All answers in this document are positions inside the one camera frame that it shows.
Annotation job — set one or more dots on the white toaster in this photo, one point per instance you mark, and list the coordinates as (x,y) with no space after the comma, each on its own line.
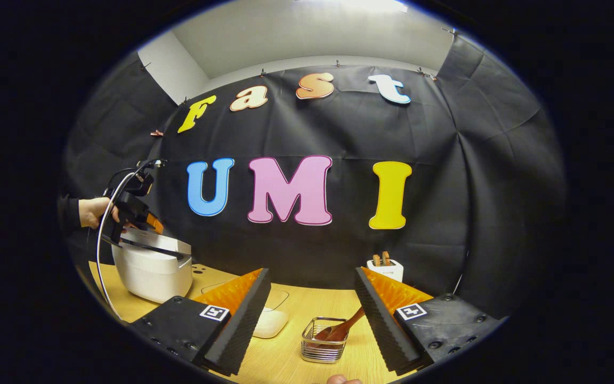
(392,273)

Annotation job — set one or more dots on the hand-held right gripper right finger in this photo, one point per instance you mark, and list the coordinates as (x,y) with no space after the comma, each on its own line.
(384,325)

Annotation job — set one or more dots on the white rice heap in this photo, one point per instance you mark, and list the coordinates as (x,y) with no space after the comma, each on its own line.
(272,323)

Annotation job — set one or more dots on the black backdrop cloth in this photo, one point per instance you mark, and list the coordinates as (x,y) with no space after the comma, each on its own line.
(445,213)

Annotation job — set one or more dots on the clear plastic container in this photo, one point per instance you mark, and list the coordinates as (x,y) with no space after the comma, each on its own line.
(280,296)

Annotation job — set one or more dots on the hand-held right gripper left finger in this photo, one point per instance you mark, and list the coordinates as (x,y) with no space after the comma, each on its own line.
(240,325)

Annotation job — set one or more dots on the brown wooden spoon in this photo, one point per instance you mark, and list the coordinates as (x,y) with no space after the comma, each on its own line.
(339,331)

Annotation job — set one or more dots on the white rice cooker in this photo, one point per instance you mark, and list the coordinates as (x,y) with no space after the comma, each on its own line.
(152,277)

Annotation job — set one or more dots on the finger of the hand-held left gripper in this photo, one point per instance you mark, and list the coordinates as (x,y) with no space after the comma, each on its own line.
(155,223)

